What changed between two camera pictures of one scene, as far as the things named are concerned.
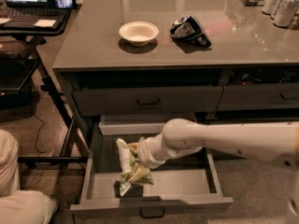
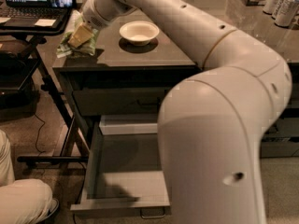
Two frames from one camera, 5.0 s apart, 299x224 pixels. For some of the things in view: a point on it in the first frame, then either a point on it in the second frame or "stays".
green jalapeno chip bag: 128,158 -> 88,48
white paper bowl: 138,33 stays
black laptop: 25,4 stays
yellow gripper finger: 139,173 -> 80,35
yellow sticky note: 45,22 stays
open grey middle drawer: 185,182 stays
